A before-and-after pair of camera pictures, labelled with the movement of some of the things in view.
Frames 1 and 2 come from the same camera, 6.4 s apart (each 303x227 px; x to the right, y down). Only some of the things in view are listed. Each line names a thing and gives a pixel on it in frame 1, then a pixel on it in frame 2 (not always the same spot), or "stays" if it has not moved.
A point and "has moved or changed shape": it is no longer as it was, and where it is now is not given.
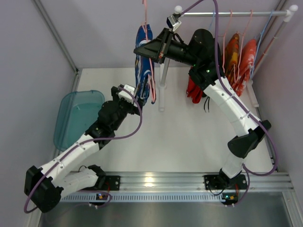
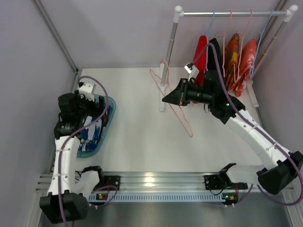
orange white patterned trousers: [248, 55] stays
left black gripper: [133, 109] → [100, 104]
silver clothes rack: [289, 13] stays
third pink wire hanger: [236, 80] stays
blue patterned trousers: [144, 65] has moved or changed shape
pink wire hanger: [151, 74] → [150, 71]
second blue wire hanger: [254, 61] stays
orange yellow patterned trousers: [231, 59] stays
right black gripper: [164, 47] → [183, 92]
